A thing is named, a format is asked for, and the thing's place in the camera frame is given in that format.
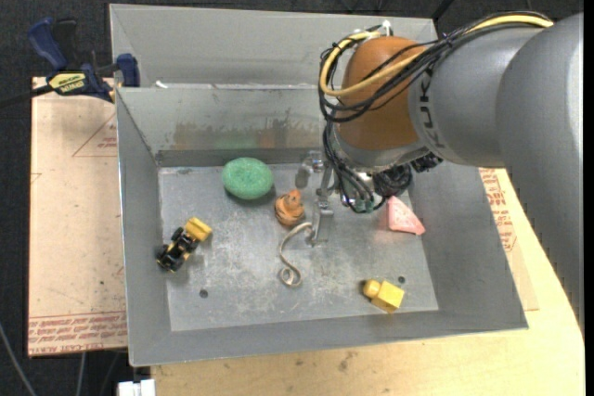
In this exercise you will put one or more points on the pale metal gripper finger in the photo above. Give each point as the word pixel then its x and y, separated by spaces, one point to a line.
pixel 321 222
pixel 312 167

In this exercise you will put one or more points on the orange striped toy animal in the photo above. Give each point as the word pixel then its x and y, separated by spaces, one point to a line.
pixel 289 209

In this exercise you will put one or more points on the green round sponge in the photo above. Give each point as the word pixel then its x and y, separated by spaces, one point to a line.
pixel 247 178

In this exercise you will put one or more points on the pink triangular toy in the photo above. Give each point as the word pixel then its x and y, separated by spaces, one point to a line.
pixel 400 218

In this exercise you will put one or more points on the grey metal bin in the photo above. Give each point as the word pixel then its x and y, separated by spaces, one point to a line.
pixel 241 255

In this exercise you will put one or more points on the yellow toy block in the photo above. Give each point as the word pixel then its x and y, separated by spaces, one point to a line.
pixel 386 296

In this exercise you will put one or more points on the yellow and black toy truck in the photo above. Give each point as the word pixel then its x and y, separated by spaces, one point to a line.
pixel 182 243

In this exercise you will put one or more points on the brown cardboard board, red print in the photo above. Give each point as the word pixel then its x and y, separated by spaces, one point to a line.
pixel 74 218

